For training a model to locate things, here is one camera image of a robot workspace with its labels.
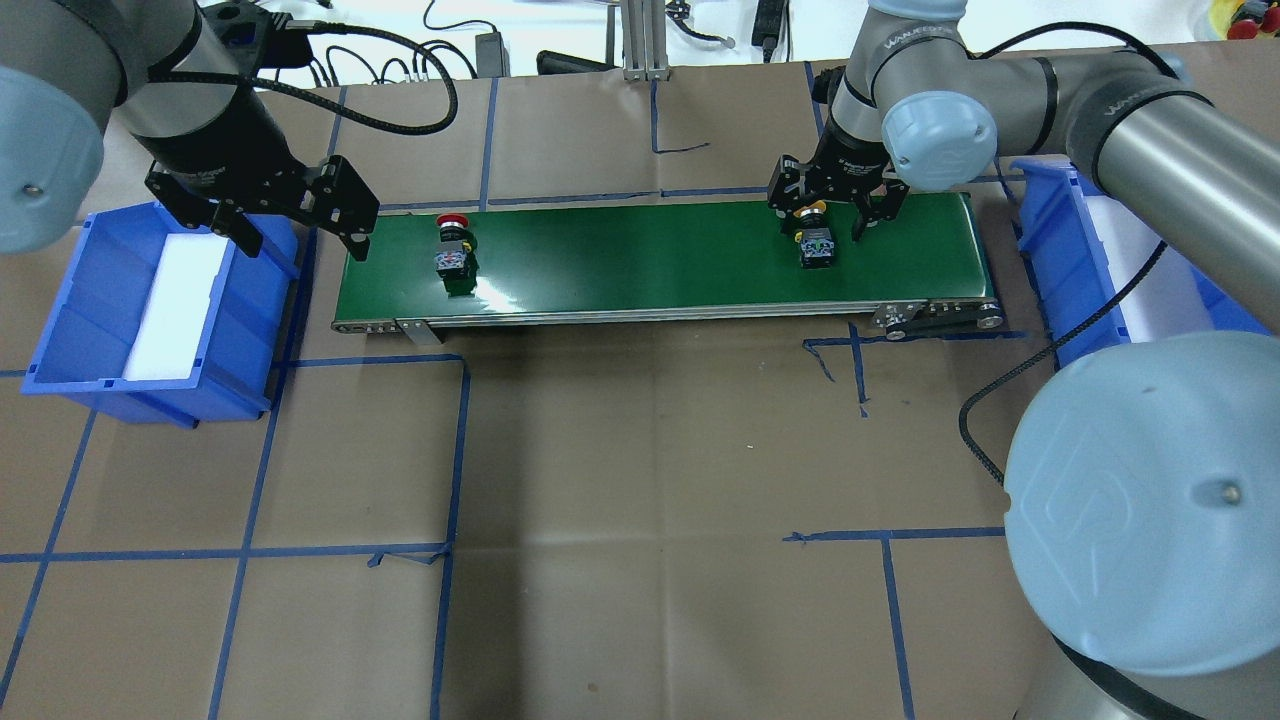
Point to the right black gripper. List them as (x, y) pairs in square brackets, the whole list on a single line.
[(851, 163)]

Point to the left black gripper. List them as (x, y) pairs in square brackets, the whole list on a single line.
[(232, 137)]

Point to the yellow push button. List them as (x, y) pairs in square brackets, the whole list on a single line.
[(813, 237)]

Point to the red push button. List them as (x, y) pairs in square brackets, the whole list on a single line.
[(455, 259)]

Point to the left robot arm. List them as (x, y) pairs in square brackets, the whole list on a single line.
[(180, 79)]

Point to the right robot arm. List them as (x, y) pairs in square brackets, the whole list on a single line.
[(1142, 479)]

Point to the green conveyor belt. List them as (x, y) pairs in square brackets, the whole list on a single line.
[(926, 272)]

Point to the blue source bin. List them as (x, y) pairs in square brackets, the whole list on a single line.
[(97, 312)]

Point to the white foam pad source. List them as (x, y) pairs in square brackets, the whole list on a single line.
[(171, 326)]

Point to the blue destination bin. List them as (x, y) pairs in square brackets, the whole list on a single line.
[(1083, 247)]

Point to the black power adapter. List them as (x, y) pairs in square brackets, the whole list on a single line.
[(491, 55)]

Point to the white foam pad destination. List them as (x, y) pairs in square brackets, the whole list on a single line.
[(1167, 302)]

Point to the aluminium frame post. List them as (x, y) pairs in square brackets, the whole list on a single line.
[(643, 33)]

